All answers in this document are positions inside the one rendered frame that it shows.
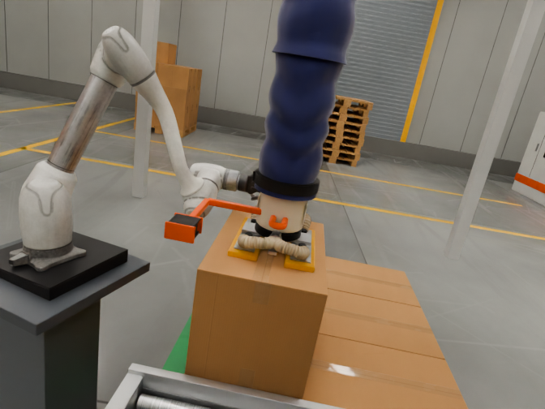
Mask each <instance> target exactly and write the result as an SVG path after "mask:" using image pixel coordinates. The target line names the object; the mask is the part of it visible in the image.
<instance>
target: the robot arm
mask: <svg viewBox="0 0 545 409"><path fill-rule="evenodd" d="M90 72H91V73H92V74H91V75H90V77H89V79H88V82H87V83H86V85H85V87H84V90H83V92H82V93H81V95H80V96H79V99H78V101H77V102H76V104H75V107H74V109H73V110H72V112H71V115H70V117H69V119H68V120H67V123H66V125H65V126H64V128H63V129H62V132H61V134H60V136H59V137H58V140H57V142H56V144H55V146H54V148H53V150H52V152H51V154H50V155H49V157H48V159H47V160H44V161H40V162H38V163H37V164H36V165H35V167H34V168H33V170H32V172H31V174H30V175H29V176H28V178H27V180H26V181H25V182H24V185H23V186H22V188H21V192H20V195H19V226H20V231H21V236H22V240H23V248H21V249H18V250H14V251H11V252H10V257H11V258H10V259H9V264H10V265H11V266H17V265H26V264H27V265H30V266H32V267H33V268H34V269H35V270H36V271H38V272H43V271H46V270H47V269H49V268H51V267H54V266H56V265H60V264H62V263H64V262H67V261H69V260H73V259H75V258H78V257H81V256H86V251H85V250H83V249H81V248H77V247H75V246H74V245H73V241H72V231H73V215H72V205H71V196H72V193H73V191H74V189H75V185H76V183H77V177H76V174H75V172H74V171H75V168H76V167H77V165H78V163H79V161H80V159H81V157H82V156H83V154H84V151H85V149H86V148H87V146H88V143H89V141H90V140H91V138H92V136H93V134H94V132H95V130H96V129H97V126H98V124H99V122H100V121H101V119H102V117H103V115H104V113H105V111H106V109H107V107H108V105H109V103H110V101H111V99H112V98H113V96H114V94H115V92H116V90H117V88H121V87H122V86H123V85H124V84H125V83H126V82H128V83H129V84H130V85H131V86H132V88H133V89H134V90H135V91H137V92H138V93H139V94H140V95H141V96H142V97H143V98H144V99H145V100H146V101H147V102H148V104H149V105H150V106H151V107H152V108H153V109H154V110H155V112H156V114H157V117H158V118H159V121H160V124H161V128H162V131H163V134H164V137H165V142H166V146H167V149H168V152H169V155H170V160H171V163H172V167H173V169H174V173H175V175H176V177H177V179H178V181H179V183H180V185H181V187H182V189H181V192H180V193H181V195H182V199H183V203H184V204H183V209H184V212H185V214H187V215H190V214H191V213H192V212H193V211H194V209H195V208H196V207H197V206H198V205H199V204H200V203H201V202H202V201H203V200H204V199H205V198H206V199H208V198H212V199H216V198H217V193H218V192H219V191H220V190H221V189H223V190H227V191H232V192H236V191H237V189H238V190H239V191H241V192H248V193H249V194H251V200H258V197H259V196H257V195H254V194H253V193H255V192H259V191H258V190H257V189H255V186H254V185H255V182H254V181H252V175H249V174H240V172H239V171H237V170H231V169H226V168H224V167H222V166H218V165H214V164H209V163H195V164H193V165H192V166H191V168H190V169H189V168H188V166H187V162H186V158H185V155H184V152H183V147H182V141H181V137H180V134H179V130H178V124H177V120H176V118H175V115H174V111H173V109H172V106H171V104H170V102H169V100H168V97H167V96H166V94H165V91H164V89H163V88H162V86H161V83H160V81H159V79H158V77H157V73H156V72H155V71H154V69H153V67H152V64H151V63H150V61H149V59H148V57H147V55H146V54H145V52H144V51H143V50H142V49H141V47H140V46H139V44H138V43H137V41H136V40H135V38H134V37H133V36H132V35H131V34H130V33H129V32H128V31H126V30H125V29H124V28H122V27H119V26H113V27H111V28H108V29H106V30H105V31H104V32H103V33H102V37H101V42H100V43H99V45H98V47H97V49H96V52H95V54H94V57H93V60H92V63H91V66H90ZM259 193H260V192H259Z"/></svg>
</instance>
